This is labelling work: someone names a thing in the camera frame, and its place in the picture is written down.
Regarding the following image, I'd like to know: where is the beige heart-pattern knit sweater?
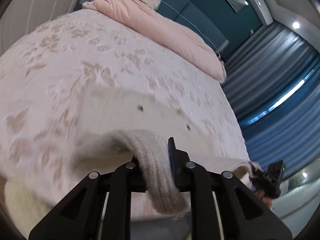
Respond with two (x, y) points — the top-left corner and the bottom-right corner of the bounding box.
(69, 85), (259, 219)

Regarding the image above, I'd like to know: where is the blue grey curtain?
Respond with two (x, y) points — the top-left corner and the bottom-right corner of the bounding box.
(222, 22), (319, 178)

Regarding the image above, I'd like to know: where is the floral pink bedspread bed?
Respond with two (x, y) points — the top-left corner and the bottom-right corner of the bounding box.
(1, 9), (249, 205)

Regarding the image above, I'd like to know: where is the pink folded duvet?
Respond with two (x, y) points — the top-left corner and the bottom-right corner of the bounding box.
(82, 0), (227, 83)

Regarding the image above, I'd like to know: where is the white air conditioner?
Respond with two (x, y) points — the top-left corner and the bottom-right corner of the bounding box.
(249, 0), (273, 26)

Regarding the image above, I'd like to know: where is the blue padded headboard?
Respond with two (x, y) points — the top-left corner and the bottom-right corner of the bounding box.
(157, 0), (229, 53)

